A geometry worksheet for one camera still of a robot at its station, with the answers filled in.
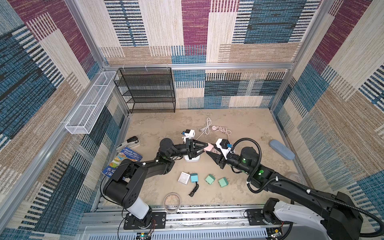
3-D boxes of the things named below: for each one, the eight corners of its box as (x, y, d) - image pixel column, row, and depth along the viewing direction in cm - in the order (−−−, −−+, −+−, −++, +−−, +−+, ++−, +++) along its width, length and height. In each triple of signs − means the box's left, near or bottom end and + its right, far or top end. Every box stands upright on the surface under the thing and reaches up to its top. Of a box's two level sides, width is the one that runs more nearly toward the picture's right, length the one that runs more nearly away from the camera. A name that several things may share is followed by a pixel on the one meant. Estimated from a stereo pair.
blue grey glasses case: (290, 162, 95) (292, 159, 92) (267, 144, 103) (268, 142, 101) (294, 157, 97) (297, 154, 94) (271, 140, 105) (273, 137, 103)
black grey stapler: (120, 153, 99) (117, 150, 96) (118, 150, 101) (115, 146, 97) (140, 141, 105) (138, 138, 101) (137, 138, 107) (135, 134, 103)
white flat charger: (178, 182, 86) (177, 180, 84) (181, 172, 90) (181, 171, 88) (187, 185, 85) (187, 183, 83) (190, 175, 89) (190, 173, 87)
